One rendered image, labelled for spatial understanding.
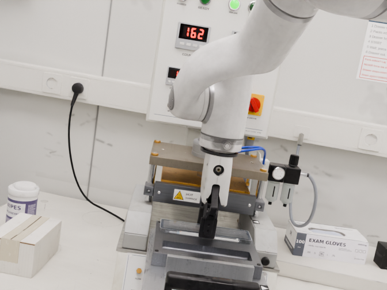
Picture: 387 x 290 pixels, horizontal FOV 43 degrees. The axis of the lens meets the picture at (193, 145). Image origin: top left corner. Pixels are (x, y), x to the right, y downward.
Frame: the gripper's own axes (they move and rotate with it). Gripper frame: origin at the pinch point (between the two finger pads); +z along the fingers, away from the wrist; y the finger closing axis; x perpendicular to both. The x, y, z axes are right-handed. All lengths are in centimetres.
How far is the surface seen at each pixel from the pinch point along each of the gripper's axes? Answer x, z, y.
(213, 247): -1.3, 2.1, -6.5
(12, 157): 66, 17, 90
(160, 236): 8.9, 2.1, -4.6
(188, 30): 9, -38, 34
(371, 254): -62, 22, 56
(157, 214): 9.8, 8.7, 25.8
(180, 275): 5.4, 0.7, -23.4
